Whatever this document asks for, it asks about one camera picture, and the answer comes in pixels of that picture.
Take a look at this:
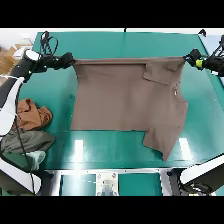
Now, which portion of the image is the silver frame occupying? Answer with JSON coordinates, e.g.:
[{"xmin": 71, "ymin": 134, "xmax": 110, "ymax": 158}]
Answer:
[{"xmin": 42, "ymin": 167, "xmax": 188, "ymax": 197}]

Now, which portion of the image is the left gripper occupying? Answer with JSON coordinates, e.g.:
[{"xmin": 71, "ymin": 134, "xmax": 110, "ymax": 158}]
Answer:
[{"xmin": 54, "ymin": 51, "xmax": 77, "ymax": 71}]

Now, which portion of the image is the pale green garment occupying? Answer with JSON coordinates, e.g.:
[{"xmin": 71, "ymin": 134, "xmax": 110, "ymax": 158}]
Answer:
[{"xmin": 24, "ymin": 150, "xmax": 47, "ymax": 168}]

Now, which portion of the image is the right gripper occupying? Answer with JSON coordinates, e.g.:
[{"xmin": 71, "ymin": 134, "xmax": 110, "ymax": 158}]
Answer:
[{"xmin": 183, "ymin": 48, "xmax": 204, "ymax": 69}]

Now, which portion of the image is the orange garment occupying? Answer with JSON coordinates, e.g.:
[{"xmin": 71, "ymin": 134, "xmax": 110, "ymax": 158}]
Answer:
[{"xmin": 15, "ymin": 97, "xmax": 54, "ymax": 132}]

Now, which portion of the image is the black cable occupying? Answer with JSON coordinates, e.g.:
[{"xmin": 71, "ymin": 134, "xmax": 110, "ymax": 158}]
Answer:
[
  {"xmin": 211, "ymin": 34, "xmax": 224, "ymax": 58},
  {"xmin": 12, "ymin": 109, "xmax": 36, "ymax": 196},
  {"xmin": 39, "ymin": 30, "xmax": 60, "ymax": 57}
]

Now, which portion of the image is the grey-green garment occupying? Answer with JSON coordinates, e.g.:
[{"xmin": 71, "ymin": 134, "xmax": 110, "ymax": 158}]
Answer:
[{"xmin": 0, "ymin": 127, "xmax": 56, "ymax": 155}]

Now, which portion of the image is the brown T-shirt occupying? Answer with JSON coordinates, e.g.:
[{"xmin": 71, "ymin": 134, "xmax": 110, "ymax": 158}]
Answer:
[{"xmin": 69, "ymin": 56, "xmax": 190, "ymax": 162}]

